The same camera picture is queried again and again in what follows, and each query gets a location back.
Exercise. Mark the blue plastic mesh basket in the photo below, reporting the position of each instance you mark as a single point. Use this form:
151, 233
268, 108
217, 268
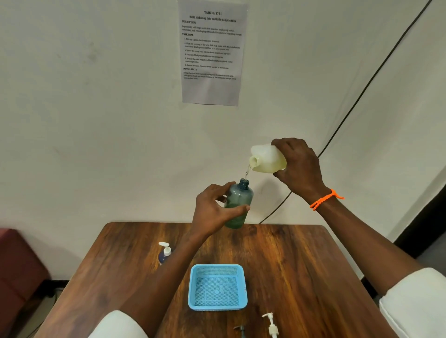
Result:
217, 289

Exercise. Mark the large yellow soap bottle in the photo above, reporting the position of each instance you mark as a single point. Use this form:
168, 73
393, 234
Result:
268, 158

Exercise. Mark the person's right white sleeve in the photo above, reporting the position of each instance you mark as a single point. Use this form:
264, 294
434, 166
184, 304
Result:
414, 303

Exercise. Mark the person's left white sleeve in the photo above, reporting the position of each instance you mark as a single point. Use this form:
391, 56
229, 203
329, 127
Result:
115, 325

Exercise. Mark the person's white sleeve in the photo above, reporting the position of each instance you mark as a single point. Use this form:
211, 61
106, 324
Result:
115, 325
414, 303

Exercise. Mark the printed paper sheet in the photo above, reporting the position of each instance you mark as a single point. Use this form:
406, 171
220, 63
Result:
212, 59

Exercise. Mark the person's right hand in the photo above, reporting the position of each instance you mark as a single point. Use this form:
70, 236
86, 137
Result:
303, 170

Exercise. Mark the small navy white pump bottle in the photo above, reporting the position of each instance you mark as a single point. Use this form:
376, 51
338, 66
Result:
164, 254

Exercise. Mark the small teal translucent bottle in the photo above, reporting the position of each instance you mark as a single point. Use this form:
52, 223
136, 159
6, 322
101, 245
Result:
242, 196

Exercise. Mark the person's right forearm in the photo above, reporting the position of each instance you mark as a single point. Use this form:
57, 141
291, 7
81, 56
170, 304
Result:
366, 243

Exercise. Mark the black door frame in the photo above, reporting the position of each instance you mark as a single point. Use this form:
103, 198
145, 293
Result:
425, 226

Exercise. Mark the maroon upholstered seat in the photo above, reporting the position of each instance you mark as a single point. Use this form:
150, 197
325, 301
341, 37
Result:
17, 275

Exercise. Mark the person's left forearm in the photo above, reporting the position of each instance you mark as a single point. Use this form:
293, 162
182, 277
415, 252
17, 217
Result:
163, 282

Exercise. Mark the dark teal pump head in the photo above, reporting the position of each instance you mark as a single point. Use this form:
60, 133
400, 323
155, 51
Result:
241, 330

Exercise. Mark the white pump head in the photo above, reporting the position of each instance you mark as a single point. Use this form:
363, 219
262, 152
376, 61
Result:
272, 329

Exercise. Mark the person's left hand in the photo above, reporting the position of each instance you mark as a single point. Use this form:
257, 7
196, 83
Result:
209, 212

